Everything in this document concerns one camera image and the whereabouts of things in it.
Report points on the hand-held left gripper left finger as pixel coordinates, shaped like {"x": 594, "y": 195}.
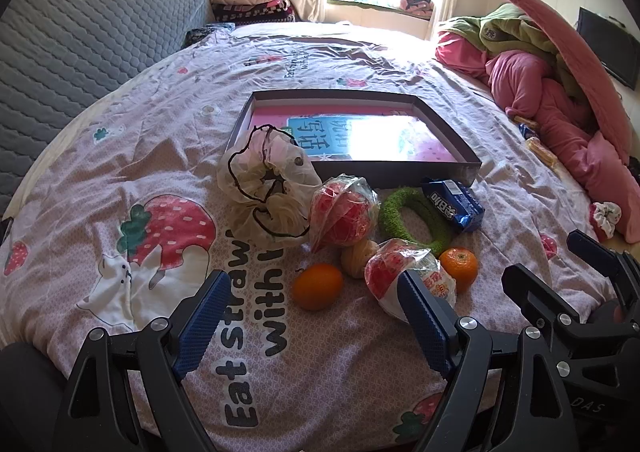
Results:
{"x": 200, "y": 327}

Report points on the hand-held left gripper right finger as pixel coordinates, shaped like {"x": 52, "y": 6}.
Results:
{"x": 425, "y": 319}

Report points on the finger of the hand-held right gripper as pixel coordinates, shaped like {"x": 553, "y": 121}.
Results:
{"x": 535, "y": 294}
{"x": 595, "y": 249}

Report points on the red snack ball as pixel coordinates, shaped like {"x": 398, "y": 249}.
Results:
{"x": 340, "y": 214}
{"x": 387, "y": 272}

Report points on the orange fruit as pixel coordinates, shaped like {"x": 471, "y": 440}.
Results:
{"x": 459, "y": 267}
{"x": 317, "y": 287}

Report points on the small beige ball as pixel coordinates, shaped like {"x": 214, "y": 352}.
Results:
{"x": 355, "y": 259}

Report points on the green fuzzy scrunchie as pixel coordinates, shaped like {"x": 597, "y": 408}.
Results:
{"x": 395, "y": 212}

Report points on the blue cookie packet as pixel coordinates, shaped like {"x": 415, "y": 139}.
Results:
{"x": 452, "y": 204}

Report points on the cream black-trimmed scrunchie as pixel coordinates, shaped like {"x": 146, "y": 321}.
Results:
{"x": 250, "y": 172}

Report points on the dark cardboard box tray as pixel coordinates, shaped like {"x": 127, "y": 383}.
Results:
{"x": 440, "y": 145}

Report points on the red white scrunchie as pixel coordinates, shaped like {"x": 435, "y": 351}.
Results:
{"x": 606, "y": 219}

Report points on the yellow snack packet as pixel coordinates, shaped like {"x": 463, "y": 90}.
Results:
{"x": 542, "y": 155}

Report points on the small blue snack packet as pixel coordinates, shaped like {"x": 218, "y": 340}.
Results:
{"x": 529, "y": 131}

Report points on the small orange snack packet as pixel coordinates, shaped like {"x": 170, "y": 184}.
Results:
{"x": 525, "y": 121}

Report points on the pink quilt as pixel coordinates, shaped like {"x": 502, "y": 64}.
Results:
{"x": 540, "y": 87}

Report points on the strawberry printed bed sheet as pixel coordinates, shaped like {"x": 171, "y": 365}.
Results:
{"x": 150, "y": 157}

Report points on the black television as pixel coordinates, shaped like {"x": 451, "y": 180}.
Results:
{"x": 607, "y": 45}

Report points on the green blanket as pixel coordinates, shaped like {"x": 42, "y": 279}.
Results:
{"x": 515, "y": 32}

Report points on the dark patterned cloth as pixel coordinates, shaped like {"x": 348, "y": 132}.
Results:
{"x": 207, "y": 35}

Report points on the patterned cushion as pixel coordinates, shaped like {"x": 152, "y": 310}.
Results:
{"x": 417, "y": 6}

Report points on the dark checkered folded blanket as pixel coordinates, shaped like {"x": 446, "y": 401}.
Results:
{"x": 255, "y": 13}

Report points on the grey quilted headboard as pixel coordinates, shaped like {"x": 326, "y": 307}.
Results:
{"x": 75, "y": 32}

